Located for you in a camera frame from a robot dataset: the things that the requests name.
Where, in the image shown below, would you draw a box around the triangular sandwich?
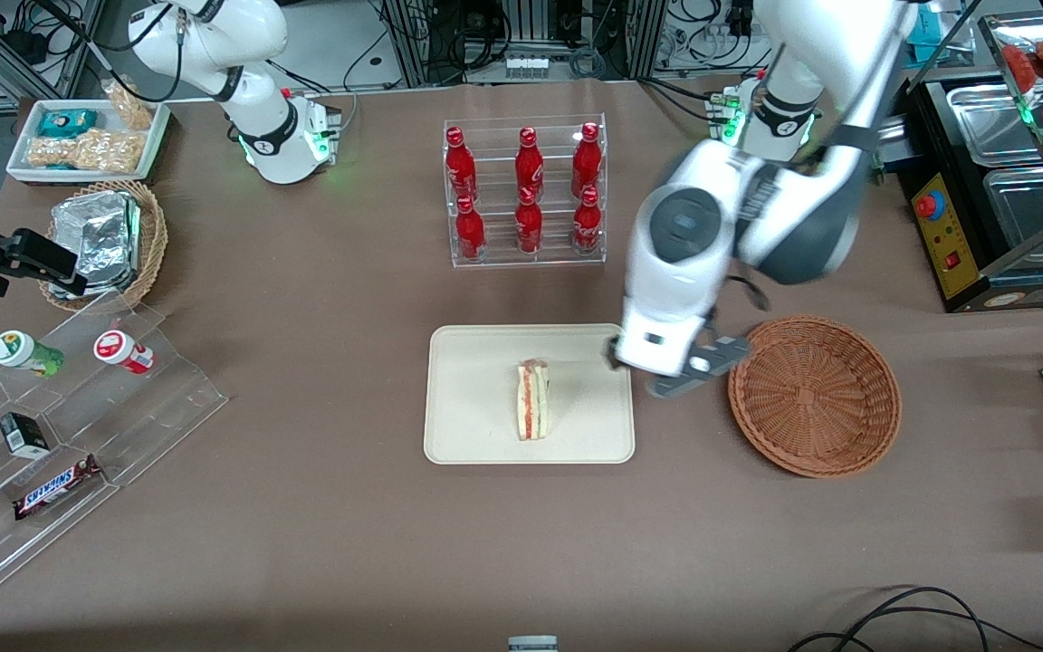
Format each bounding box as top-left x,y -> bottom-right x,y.
514,359 -> 552,443

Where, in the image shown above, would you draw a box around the small wicker basket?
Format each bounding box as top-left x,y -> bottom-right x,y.
37,179 -> 169,313

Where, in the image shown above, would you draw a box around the white snack tray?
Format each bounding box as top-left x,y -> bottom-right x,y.
5,98 -> 171,187

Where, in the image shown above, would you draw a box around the cream plastic tray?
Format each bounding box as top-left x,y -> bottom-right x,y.
423,323 -> 636,465

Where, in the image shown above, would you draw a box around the large round wicker basket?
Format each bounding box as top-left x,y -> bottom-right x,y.
728,314 -> 903,479

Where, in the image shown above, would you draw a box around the steel warmer tray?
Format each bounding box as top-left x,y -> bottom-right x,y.
981,167 -> 1043,264
945,83 -> 1043,169

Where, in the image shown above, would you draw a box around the foil wrapped pack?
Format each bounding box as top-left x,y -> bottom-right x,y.
47,263 -> 142,301
50,191 -> 142,273

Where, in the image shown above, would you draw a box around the clear bag of nuts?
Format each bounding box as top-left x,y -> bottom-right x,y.
100,79 -> 157,130
25,128 -> 148,174

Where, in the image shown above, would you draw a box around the red cola bottle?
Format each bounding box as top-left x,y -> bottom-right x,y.
571,122 -> 602,196
514,187 -> 544,255
455,195 -> 487,264
445,127 -> 479,202
514,127 -> 546,196
572,186 -> 603,255

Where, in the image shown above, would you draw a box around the teal snack packet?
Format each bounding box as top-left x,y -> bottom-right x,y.
37,109 -> 100,139

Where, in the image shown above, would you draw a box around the small black box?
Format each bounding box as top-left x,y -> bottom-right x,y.
0,411 -> 52,459

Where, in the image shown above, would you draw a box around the clear acrylic stepped shelf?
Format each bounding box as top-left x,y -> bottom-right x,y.
0,290 -> 229,613

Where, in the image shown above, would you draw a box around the black power adapters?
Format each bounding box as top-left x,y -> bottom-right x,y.
0,11 -> 48,64

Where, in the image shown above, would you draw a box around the clear acrylic bottle rack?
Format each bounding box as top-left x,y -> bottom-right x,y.
443,113 -> 608,268

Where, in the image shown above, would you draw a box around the Snickers bar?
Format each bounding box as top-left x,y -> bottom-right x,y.
13,455 -> 104,522

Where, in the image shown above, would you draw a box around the black food warmer cabinet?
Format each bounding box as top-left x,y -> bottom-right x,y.
900,13 -> 1043,314

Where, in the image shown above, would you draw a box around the teal box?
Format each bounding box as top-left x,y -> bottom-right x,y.
909,2 -> 966,62

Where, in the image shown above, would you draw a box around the red food in warmer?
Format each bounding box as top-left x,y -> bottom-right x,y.
1000,40 -> 1043,89

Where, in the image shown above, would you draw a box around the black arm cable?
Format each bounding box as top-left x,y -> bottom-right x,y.
712,270 -> 770,320

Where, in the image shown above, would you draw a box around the black floor cable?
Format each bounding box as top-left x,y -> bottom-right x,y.
788,609 -> 1043,652
834,586 -> 991,652

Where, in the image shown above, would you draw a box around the aluminium frame rack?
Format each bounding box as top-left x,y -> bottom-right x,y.
380,0 -> 669,88

